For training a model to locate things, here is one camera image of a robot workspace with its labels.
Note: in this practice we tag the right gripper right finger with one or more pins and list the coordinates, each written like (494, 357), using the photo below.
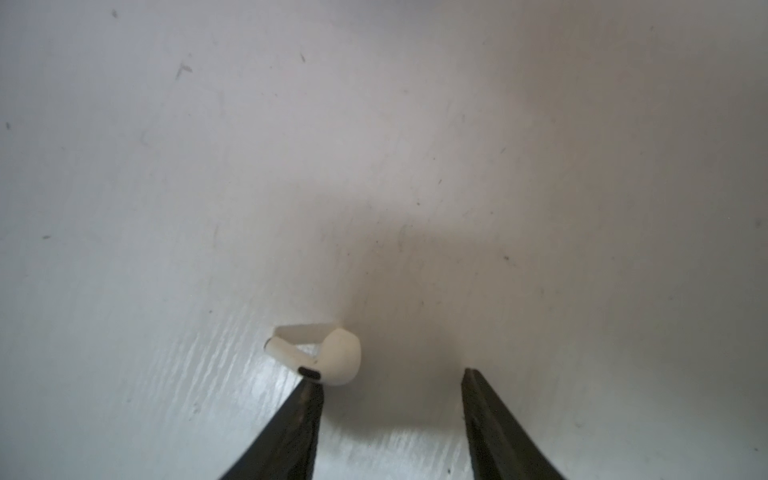
(499, 446)

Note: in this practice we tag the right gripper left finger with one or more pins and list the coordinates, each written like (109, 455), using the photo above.
(286, 447)

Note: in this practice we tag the white earbud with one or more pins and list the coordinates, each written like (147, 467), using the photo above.
(322, 353)

